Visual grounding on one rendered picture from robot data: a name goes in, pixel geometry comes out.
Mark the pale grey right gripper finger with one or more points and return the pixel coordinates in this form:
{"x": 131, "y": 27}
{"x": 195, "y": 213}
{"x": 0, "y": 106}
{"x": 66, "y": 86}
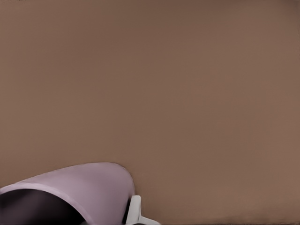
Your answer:
{"x": 135, "y": 211}

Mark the purple cup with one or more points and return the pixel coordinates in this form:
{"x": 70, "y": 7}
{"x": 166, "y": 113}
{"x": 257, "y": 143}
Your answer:
{"x": 89, "y": 187}

